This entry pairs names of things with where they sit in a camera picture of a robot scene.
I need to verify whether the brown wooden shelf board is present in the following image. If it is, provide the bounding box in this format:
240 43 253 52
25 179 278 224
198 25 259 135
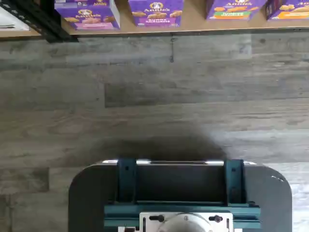
0 14 309 39

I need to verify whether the purple Bunny Grahams box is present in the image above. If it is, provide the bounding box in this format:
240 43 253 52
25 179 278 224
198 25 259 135
128 0 184 28

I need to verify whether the purple box with pink patch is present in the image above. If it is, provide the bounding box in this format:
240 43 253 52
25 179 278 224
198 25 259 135
54 0 121 30

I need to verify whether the purple box with green patch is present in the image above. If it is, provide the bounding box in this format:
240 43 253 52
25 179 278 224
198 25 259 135
206 0 268 21

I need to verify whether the purple box with orange patch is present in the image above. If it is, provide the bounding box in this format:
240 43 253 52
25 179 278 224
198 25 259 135
265 0 309 21

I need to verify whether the white metal mounting plate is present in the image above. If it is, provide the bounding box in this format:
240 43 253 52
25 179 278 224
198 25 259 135
139 212 234 232

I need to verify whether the white flat object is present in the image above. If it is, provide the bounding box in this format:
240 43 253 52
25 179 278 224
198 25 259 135
0 4 30 31

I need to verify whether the teal aluminium mounting frame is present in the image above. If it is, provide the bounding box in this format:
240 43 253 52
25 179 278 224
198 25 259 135
103 158 262 230

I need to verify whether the dark grey robot base plate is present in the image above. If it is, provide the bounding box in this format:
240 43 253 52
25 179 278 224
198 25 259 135
68 159 293 232

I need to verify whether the black metal rack frame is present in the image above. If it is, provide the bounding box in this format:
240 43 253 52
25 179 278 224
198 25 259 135
0 0 79 44

